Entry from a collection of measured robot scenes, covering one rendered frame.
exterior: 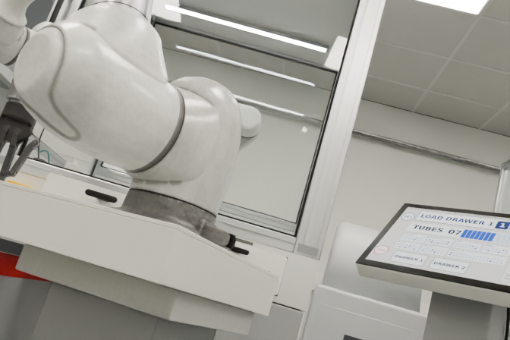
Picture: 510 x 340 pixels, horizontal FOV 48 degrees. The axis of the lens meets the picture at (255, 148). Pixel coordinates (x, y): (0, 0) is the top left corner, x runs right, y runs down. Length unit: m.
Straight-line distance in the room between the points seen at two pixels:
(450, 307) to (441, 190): 3.61
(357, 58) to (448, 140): 3.52
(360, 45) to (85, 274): 1.26
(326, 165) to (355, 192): 3.30
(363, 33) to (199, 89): 1.02
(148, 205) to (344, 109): 0.99
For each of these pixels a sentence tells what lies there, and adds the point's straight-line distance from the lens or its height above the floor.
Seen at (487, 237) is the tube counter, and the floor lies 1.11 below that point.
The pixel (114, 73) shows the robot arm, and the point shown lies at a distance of 0.79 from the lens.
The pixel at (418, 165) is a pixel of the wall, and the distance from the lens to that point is 5.17.
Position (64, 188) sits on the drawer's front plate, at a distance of 1.39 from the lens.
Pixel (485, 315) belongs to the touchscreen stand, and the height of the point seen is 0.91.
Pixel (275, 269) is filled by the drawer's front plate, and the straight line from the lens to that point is 1.63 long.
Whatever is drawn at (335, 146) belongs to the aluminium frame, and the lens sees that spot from 1.73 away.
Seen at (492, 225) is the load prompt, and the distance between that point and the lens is 1.66.
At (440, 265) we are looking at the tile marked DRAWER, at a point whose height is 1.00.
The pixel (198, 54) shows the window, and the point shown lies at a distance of 1.83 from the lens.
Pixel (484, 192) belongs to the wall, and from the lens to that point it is 5.28.
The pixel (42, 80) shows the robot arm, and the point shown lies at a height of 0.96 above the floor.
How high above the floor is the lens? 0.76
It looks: 15 degrees up
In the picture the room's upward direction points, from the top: 17 degrees clockwise
